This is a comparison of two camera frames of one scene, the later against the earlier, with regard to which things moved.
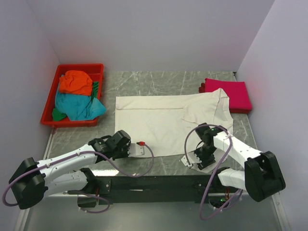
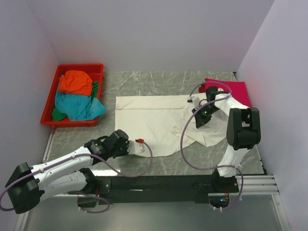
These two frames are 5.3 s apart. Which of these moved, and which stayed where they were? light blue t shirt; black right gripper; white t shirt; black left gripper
Moved: black right gripper
Stayed: white t shirt; light blue t shirt; black left gripper
